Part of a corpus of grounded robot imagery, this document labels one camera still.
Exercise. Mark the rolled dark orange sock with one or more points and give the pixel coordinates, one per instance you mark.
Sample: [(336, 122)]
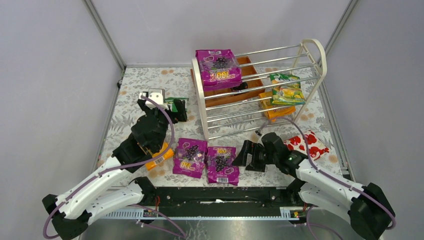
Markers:
[(236, 90)]

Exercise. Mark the orange bag under shelf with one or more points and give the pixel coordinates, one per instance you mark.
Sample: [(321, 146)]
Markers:
[(274, 111)]

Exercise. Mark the green yellow bag on shelf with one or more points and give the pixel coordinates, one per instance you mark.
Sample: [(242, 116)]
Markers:
[(287, 90)]

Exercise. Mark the orange wooden divider tray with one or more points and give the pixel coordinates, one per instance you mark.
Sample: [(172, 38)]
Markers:
[(224, 100)]

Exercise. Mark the green candy bag on table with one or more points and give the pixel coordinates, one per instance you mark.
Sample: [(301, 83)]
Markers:
[(175, 103)]

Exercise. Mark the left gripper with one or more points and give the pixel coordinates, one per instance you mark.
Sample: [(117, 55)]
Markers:
[(173, 114)]

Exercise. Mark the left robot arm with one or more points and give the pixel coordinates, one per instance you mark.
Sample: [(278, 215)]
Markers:
[(72, 212)]

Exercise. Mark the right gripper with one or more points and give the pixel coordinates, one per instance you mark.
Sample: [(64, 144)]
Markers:
[(251, 157)]

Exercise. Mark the purple candy bag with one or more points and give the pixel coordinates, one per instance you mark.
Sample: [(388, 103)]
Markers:
[(189, 157), (219, 165), (219, 69)]

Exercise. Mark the white metal shelf rack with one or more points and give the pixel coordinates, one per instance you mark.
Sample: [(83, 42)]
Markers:
[(230, 111)]

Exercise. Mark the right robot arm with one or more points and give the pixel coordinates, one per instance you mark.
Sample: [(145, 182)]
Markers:
[(364, 207)]

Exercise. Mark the red white floral bag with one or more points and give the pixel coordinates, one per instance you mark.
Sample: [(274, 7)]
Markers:
[(316, 148)]

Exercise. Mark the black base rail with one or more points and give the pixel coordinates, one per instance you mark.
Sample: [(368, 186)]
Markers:
[(244, 202)]

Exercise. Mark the orange mango candy bag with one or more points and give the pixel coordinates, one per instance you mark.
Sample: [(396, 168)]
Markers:
[(160, 160)]

